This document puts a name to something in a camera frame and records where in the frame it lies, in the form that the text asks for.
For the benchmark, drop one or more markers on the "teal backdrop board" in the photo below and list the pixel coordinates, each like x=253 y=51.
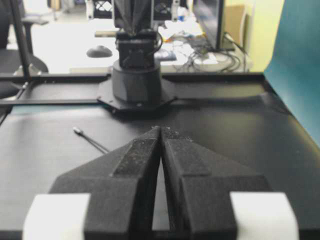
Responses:
x=294 y=69

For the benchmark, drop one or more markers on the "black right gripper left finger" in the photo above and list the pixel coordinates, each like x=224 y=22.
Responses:
x=122 y=185

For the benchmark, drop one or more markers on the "black computer monitor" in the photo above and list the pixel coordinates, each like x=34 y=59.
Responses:
x=210 y=16

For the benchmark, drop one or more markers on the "black office chair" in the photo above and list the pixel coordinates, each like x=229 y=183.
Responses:
x=10 y=58

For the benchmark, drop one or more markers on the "black computer mouse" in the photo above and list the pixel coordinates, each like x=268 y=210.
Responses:
x=99 y=51

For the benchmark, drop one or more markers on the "black aluminium frame rail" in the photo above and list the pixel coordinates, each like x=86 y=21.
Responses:
x=55 y=89

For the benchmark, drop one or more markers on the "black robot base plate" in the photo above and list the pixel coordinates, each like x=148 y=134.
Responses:
x=136 y=95

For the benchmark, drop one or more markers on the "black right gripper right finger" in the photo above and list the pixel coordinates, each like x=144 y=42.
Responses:
x=198 y=183

